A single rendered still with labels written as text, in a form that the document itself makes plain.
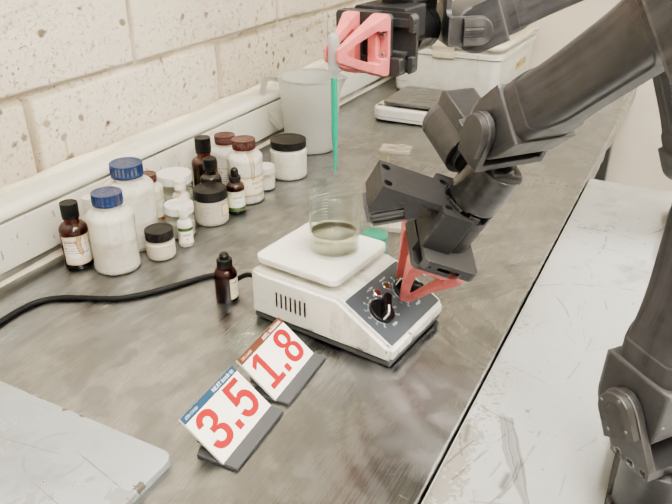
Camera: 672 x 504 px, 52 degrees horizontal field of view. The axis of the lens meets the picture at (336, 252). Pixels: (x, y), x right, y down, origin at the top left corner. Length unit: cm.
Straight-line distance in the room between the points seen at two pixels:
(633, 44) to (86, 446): 58
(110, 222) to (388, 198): 42
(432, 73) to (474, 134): 121
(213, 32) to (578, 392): 93
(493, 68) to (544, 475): 127
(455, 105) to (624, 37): 24
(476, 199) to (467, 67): 113
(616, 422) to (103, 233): 68
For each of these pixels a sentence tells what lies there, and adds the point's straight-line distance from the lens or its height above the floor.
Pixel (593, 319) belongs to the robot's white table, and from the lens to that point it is 92.
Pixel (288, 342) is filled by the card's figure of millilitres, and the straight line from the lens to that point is 79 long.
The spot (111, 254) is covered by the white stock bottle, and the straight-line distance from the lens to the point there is 99.
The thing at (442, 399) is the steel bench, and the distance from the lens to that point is 75.
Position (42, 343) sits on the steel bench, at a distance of 89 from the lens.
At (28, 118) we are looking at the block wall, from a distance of 108.
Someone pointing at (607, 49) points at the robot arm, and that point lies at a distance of 56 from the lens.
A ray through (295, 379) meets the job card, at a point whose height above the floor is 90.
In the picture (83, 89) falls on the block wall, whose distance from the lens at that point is 114.
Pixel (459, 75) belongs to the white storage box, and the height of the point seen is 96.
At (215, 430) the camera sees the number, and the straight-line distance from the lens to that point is 69.
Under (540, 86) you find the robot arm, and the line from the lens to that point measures 61.
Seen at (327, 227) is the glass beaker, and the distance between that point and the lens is 80.
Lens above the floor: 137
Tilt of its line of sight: 28 degrees down
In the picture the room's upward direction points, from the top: straight up
